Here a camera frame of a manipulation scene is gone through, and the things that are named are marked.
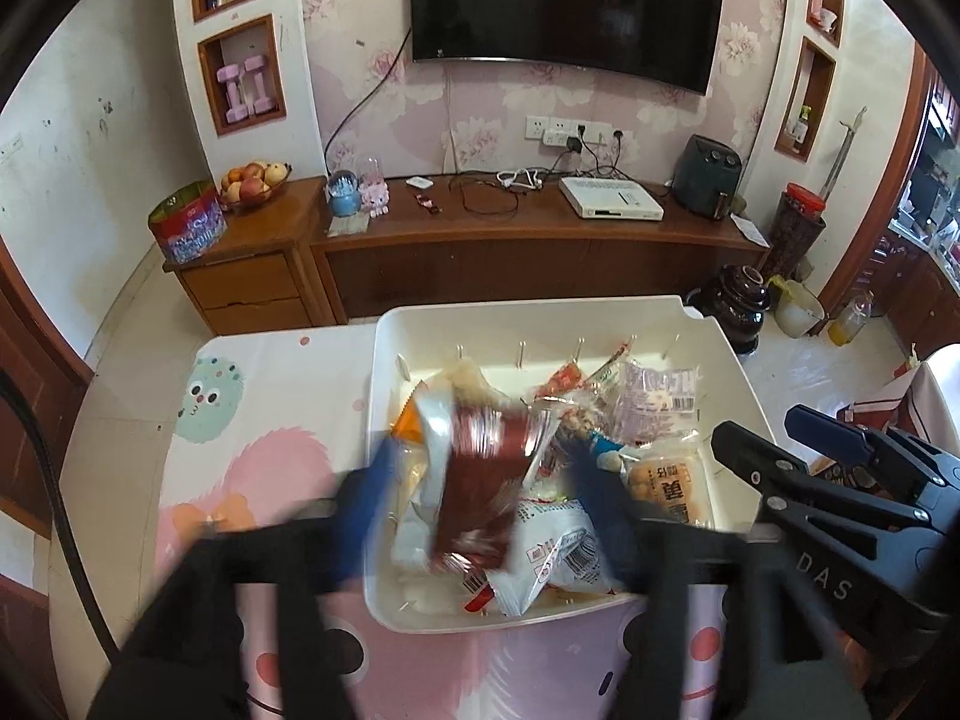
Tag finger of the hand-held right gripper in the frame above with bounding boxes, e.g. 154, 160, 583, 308
710, 420, 950, 541
784, 403, 960, 500

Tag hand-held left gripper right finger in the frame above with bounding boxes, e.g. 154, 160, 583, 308
562, 439, 875, 720

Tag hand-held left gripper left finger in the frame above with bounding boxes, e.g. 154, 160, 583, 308
90, 435, 406, 720

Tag white silver snack packet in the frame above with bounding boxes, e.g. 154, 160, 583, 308
487, 499, 623, 616

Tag teal foil snack packet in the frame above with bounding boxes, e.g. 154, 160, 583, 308
585, 431, 627, 470

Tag orange cake packet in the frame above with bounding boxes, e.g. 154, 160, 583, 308
626, 442, 717, 533

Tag orange white snack packet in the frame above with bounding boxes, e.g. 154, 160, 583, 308
390, 379, 466, 571

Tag dark red snack packet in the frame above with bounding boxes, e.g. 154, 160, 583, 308
431, 399, 560, 571

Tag white plastic storage box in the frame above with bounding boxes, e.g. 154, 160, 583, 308
361, 294, 781, 635

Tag red striped cracker packet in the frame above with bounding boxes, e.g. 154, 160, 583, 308
622, 360, 702, 443

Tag orange bread packet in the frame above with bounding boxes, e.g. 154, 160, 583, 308
534, 341, 637, 410

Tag white red table cover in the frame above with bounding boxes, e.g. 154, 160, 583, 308
836, 343, 960, 436

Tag yellow oil bottle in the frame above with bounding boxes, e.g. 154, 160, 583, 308
827, 292, 875, 346

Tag white plastic bucket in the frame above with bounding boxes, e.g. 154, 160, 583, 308
772, 277, 824, 338

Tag dark brown ceramic jar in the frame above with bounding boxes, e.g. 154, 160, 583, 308
716, 264, 773, 355

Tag red lid jar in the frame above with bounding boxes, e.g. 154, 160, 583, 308
765, 181, 827, 278

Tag white paper sheet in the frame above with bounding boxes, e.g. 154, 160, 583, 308
729, 214, 772, 248

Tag wooden television cabinet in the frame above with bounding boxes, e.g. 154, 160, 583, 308
163, 174, 773, 336

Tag dark grey air fryer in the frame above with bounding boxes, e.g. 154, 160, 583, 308
671, 135, 743, 220

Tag white set-top box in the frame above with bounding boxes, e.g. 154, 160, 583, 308
559, 176, 666, 224

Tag blue snow globe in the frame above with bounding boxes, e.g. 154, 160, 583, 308
326, 171, 362, 218

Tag pink figurine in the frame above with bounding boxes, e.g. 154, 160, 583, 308
360, 156, 392, 218

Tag red round tin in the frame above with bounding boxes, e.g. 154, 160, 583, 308
148, 181, 228, 265

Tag brown wooden door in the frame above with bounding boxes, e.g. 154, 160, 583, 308
0, 240, 95, 533

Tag fruit bowl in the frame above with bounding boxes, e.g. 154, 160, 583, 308
217, 159, 292, 209

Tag black television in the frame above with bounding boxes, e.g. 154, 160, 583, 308
410, 0, 727, 96

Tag metal mop handle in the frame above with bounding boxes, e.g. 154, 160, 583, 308
821, 106, 869, 200

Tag thick black cable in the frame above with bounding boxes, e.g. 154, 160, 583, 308
0, 367, 121, 653

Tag thin black cable loop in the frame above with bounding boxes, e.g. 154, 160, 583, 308
450, 172, 526, 215

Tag white wall sockets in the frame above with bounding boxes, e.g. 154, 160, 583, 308
525, 115, 635, 151

